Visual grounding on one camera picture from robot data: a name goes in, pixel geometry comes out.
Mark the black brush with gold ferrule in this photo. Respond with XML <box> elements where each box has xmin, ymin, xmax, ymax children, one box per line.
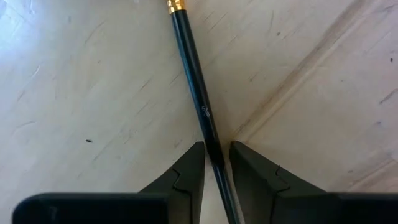
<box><xmin>166</xmin><ymin>0</ymin><xmax>242</xmax><ymax>224</ymax></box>

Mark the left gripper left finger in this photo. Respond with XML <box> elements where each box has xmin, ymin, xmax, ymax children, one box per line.
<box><xmin>137</xmin><ymin>141</ymin><xmax>206</xmax><ymax>224</ymax></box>

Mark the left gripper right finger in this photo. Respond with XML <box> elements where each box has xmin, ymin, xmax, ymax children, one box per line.
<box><xmin>229</xmin><ymin>141</ymin><xmax>328</xmax><ymax>224</ymax></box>

